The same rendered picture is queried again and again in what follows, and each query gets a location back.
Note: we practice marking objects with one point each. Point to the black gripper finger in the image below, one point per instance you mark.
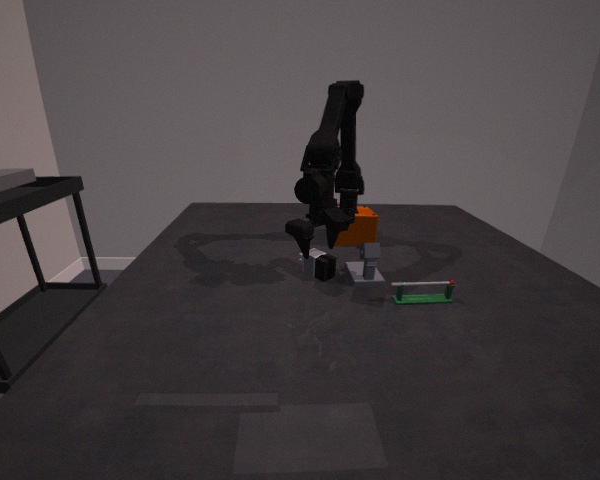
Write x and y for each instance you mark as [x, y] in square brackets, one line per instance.
[331, 238]
[304, 245]

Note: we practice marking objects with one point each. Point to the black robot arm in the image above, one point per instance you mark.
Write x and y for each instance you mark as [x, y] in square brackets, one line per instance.
[325, 154]

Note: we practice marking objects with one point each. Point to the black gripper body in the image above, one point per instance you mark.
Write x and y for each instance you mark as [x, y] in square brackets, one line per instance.
[303, 229]

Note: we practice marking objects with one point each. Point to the grey pin with red cap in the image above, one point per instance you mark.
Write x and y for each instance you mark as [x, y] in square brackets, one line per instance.
[450, 282]

